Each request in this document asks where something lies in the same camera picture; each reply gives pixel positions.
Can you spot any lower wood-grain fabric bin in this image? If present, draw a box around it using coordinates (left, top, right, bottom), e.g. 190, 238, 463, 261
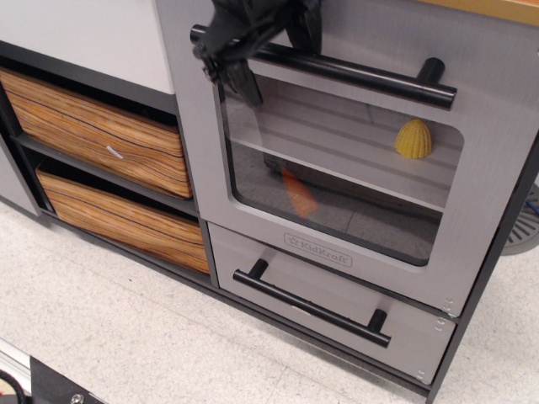
35, 162, 210, 274

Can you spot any black oven door handle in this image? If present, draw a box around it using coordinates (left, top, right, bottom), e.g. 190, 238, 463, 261
190, 24, 457, 109

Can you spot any grey toy oven door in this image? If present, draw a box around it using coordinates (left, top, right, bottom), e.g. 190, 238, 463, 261
157, 1, 538, 316

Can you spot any upper wood-grain fabric bin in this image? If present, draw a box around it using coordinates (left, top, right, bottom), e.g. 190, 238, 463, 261
1, 68, 193, 199

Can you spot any black drawer handle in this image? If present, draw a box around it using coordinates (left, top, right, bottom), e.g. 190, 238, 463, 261
232, 259, 392, 348

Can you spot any orange toy carrot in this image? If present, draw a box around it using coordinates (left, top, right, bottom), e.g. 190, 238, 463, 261
280, 168, 318, 219

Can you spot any grey lower oven drawer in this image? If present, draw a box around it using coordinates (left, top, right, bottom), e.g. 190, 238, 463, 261
209, 225, 455, 385

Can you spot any grey round fan base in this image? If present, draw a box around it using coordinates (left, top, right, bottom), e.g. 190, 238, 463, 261
502, 183, 538, 256

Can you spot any yellow toy corn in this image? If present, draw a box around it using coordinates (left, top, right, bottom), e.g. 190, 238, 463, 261
394, 119, 433, 159

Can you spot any wood-grain fabric bin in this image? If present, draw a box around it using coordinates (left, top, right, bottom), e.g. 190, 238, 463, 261
1, 68, 193, 199
35, 162, 210, 274

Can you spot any toy kitchen cabinet frame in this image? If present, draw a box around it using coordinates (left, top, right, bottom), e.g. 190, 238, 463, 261
0, 0, 539, 404

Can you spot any grey oven rack shelf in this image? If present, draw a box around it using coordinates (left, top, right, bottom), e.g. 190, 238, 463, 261
232, 136, 451, 211

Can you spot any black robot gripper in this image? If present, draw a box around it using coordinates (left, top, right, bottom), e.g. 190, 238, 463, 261
193, 1, 323, 106

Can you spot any wooden countertop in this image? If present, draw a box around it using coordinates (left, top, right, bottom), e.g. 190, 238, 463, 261
432, 0, 538, 26

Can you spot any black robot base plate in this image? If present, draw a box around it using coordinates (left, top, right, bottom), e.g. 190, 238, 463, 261
0, 355, 106, 404

